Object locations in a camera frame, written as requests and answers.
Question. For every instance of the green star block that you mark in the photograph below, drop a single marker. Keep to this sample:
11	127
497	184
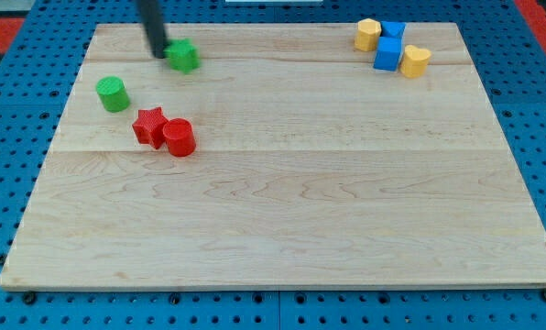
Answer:
182	55

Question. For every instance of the red star block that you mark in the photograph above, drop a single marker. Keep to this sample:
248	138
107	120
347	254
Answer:
148	127

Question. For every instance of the light wooden board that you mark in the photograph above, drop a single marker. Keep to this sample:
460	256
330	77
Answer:
312	171

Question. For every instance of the red cylinder block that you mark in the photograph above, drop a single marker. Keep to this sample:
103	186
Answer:
179	137

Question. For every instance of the blue cube block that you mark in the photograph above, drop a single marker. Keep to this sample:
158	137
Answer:
388	54

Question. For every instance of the yellow hexagon block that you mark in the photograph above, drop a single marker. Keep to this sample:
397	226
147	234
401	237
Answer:
367	34

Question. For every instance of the yellow heart block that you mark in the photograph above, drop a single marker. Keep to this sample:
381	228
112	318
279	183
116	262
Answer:
414	61

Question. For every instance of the green cylinder block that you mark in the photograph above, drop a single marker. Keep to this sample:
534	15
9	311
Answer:
112	93

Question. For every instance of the blue triangle block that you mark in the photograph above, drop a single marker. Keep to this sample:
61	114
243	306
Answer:
392	29

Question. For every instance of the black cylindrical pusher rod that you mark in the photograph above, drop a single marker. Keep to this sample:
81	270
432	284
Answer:
153	24

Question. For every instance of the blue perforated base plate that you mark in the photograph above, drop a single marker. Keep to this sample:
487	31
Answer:
36	77

